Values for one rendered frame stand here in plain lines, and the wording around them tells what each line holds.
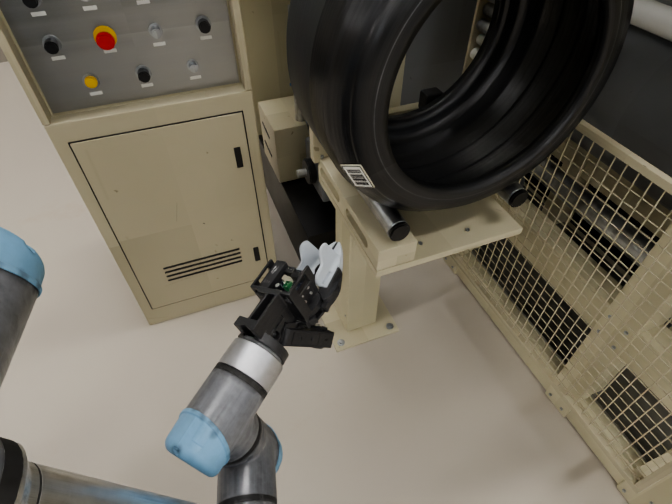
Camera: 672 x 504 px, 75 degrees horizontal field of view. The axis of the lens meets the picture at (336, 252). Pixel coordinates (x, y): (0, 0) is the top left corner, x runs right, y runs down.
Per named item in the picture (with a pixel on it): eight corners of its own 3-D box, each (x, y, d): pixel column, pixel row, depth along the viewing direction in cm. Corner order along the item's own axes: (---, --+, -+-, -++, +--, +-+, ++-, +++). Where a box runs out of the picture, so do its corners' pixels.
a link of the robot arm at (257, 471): (234, 520, 60) (198, 501, 52) (235, 437, 67) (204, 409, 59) (290, 507, 59) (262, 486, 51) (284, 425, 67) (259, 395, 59)
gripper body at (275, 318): (312, 261, 59) (263, 335, 53) (335, 300, 64) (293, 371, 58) (271, 255, 63) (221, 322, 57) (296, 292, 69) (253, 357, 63)
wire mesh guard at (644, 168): (444, 249, 166) (492, 64, 115) (449, 248, 166) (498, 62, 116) (636, 494, 108) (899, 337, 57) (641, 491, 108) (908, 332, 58)
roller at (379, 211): (323, 140, 106) (339, 129, 106) (331, 152, 110) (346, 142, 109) (386, 233, 84) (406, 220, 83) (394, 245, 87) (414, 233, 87)
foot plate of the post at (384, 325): (313, 300, 186) (313, 297, 185) (371, 283, 193) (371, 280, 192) (336, 352, 169) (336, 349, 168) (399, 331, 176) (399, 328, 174)
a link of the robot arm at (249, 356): (277, 401, 56) (233, 383, 61) (295, 370, 59) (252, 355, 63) (248, 372, 51) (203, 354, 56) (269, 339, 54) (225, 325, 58)
